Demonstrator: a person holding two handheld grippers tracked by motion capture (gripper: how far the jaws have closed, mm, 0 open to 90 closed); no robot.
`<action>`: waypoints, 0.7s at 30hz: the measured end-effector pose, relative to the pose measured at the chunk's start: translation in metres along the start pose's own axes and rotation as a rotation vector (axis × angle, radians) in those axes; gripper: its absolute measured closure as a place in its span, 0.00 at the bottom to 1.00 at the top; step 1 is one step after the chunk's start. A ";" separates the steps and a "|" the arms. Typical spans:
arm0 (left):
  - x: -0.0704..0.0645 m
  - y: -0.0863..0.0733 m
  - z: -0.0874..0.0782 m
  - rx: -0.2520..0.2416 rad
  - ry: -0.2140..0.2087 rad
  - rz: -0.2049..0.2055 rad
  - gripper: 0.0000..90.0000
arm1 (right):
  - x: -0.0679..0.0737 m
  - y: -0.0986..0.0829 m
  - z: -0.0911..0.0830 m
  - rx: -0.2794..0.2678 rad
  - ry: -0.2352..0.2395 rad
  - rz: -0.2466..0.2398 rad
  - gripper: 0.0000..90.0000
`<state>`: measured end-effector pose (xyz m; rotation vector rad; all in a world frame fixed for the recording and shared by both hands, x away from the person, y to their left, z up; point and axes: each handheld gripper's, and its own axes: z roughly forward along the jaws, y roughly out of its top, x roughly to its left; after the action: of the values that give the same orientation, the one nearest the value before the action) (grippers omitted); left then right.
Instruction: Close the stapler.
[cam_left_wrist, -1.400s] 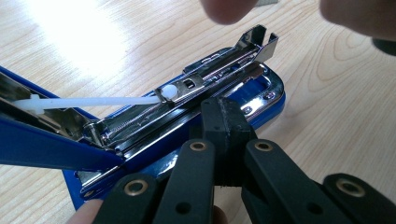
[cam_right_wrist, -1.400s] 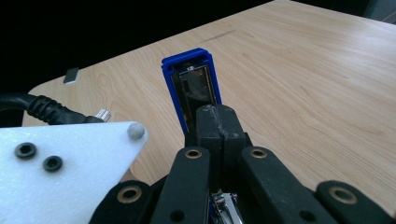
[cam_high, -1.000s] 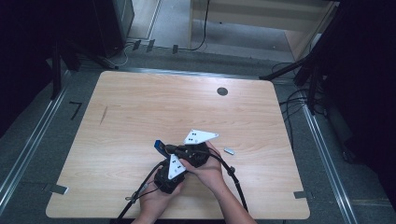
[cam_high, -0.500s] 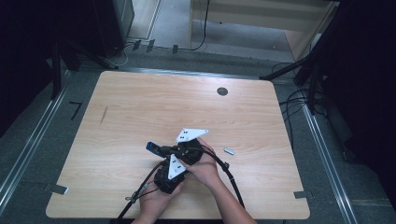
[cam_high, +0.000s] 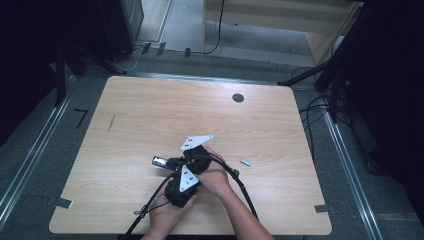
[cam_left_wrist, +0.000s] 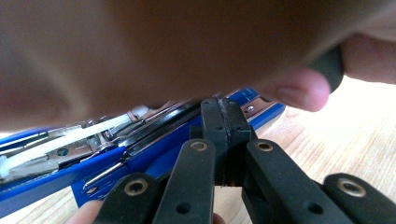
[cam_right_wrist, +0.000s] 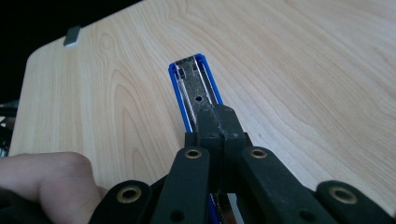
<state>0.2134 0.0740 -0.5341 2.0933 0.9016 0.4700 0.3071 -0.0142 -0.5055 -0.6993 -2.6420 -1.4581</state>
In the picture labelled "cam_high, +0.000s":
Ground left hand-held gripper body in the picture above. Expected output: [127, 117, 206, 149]
[164, 164, 202, 209]

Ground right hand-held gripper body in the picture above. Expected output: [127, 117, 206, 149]
[179, 134, 215, 176]

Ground blue stapler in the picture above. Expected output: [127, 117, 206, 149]
[151, 155, 175, 170]

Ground person's right hand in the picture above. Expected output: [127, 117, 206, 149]
[196, 145, 233, 199]

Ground person's left hand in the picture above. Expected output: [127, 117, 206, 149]
[148, 195, 198, 235]

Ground black tape floor mark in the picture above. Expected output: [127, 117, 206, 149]
[73, 108, 90, 130]

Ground black metal stand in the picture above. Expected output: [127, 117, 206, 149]
[277, 19, 364, 124]
[53, 41, 128, 108]

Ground dark cabinet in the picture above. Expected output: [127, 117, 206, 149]
[99, 0, 145, 62]

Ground light wooden desk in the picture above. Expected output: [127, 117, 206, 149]
[201, 0, 364, 66]

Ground dark curtain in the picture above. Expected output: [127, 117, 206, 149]
[346, 0, 424, 221]

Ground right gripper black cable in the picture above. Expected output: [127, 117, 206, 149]
[194, 153, 260, 221]

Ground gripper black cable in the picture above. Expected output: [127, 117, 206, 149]
[194, 153, 260, 221]
[124, 171, 178, 238]

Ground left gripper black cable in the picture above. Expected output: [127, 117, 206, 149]
[124, 171, 178, 238]

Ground metal floor rail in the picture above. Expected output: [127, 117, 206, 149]
[322, 108, 384, 240]
[0, 76, 76, 231]
[128, 71, 294, 87]

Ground white floor cable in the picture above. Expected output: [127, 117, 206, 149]
[123, 45, 145, 73]

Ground black floor cables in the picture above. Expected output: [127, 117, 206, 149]
[291, 65, 334, 161]

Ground black hanging cable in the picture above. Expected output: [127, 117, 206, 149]
[190, 0, 226, 56]

